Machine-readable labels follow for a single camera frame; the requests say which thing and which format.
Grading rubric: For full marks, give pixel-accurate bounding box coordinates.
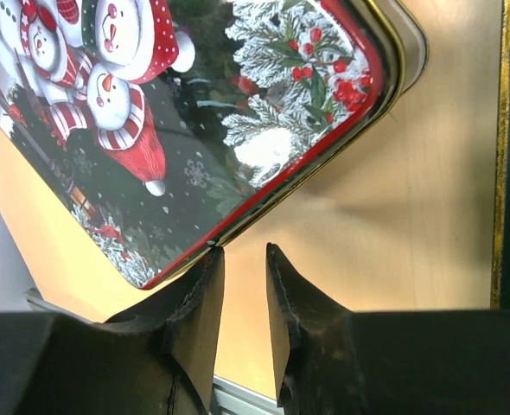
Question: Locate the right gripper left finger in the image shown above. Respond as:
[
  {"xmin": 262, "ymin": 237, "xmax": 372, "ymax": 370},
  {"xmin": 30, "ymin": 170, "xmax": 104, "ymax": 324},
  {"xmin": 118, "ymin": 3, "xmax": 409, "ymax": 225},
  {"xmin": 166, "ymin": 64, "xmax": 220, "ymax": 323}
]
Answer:
[{"xmin": 0, "ymin": 247, "xmax": 225, "ymax": 414}]

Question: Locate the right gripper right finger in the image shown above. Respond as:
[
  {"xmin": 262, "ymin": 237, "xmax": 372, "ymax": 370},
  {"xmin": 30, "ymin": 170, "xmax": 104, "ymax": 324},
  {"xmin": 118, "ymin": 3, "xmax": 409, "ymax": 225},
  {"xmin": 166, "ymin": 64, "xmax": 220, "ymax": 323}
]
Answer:
[{"xmin": 265, "ymin": 243, "xmax": 510, "ymax": 414}]

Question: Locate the gold tin lid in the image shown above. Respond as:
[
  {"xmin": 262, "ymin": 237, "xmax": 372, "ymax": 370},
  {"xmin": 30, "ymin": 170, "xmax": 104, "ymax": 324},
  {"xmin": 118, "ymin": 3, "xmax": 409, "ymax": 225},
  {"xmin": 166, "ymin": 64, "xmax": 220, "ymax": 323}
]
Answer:
[{"xmin": 0, "ymin": 1, "xmax": 405, "ymax": 289}]

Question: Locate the gold cookie tin base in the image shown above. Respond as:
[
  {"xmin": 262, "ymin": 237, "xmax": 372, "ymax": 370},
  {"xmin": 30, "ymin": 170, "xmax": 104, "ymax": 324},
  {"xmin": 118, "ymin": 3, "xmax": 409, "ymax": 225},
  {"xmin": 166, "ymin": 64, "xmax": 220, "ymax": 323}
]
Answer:
[{"xmin": 378, "ymin": 0, "xmax": 429, "ymax": 93}]

